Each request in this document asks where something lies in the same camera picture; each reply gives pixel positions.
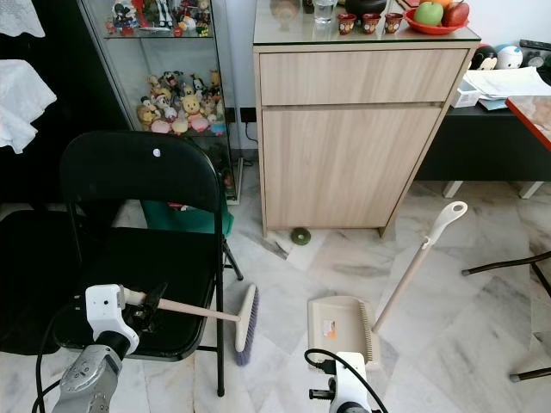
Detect light wood cabinet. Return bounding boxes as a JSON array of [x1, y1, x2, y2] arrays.
[[253, 22, 482, 239]]

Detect black folding chair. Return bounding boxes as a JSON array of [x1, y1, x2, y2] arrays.
[[58, 131, 238, 398]]

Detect black low console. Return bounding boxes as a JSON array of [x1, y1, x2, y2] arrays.
[[413, 60, 551, 200]]

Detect clear drinking glass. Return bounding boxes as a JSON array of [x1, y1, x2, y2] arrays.
[[313, 0, 337, 24]]

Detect black teapot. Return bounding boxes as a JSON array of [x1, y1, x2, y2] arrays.
[[344, 0, 388, 17]]

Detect beige broom purple bristles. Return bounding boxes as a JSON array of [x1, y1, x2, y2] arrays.
[[121, 282, 260, 368]]

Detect glass display cabinet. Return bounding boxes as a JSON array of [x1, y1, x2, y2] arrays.
[[76, 0, 242, 206]]

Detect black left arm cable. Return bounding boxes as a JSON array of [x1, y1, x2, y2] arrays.
[[33, 301, 91, 413]]

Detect white draped cloth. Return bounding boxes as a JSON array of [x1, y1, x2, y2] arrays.
[[0, 59, 59, 156]]

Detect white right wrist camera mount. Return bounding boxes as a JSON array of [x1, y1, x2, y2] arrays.
[[328, 352, 373, 413]]

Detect white blue round toy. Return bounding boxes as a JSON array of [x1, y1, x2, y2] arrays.
[[497, 45, 525, 71]]

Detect red fruit plate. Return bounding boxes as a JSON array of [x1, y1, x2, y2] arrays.
[[404, 9, 471, 36]]

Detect black floor bag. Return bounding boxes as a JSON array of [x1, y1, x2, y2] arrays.
[[0, 211, 74, 356]]

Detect teal green bag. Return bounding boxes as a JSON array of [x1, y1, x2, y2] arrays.
[[143, 200, 235, 237]]

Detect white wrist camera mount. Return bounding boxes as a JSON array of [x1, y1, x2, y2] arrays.
[[328, 352, 373, 413], [85, 284, 140, 354]]

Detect beige long handled dustpan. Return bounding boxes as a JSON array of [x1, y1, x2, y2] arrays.
[[306, 200, 469, 371]]

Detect green tape roll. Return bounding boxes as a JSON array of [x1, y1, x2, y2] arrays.
[[290, 226, 313, 246]]

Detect black metal chair frame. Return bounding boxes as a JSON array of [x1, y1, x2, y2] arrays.
[[461, 252, 551, 382]]

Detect stack of white papers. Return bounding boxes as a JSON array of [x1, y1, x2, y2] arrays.
[[465, 66, 551, 102]]

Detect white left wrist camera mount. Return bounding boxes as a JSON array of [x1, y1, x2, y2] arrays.
[[85, 284, 140, 354]]

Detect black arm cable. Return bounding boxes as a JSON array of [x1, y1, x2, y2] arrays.
[[33, 301, 91, 413], [303, 348, 393, 413]]

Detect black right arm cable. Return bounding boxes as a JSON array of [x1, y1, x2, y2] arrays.
[[303, 348, 393, 413]]

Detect small white box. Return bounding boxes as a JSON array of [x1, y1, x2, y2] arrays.
[[450, 79, 480, 108]]

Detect white lace cloth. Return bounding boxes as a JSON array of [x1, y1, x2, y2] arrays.
[[0, 0, 34, 40]]

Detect red edged table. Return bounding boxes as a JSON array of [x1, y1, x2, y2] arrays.
[[505, 96, 551, 151]]

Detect green apple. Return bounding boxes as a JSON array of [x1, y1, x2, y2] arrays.
[[413, 2, 444, 27]]

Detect yellow bear plush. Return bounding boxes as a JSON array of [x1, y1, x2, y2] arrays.
[[180, 93, 205, 121]]

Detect tall black cabinet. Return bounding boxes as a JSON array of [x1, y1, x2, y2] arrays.
[[0, 0, 130, 207]]

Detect red apple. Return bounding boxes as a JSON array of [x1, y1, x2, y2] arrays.
[[441, 2, 471, 28]]

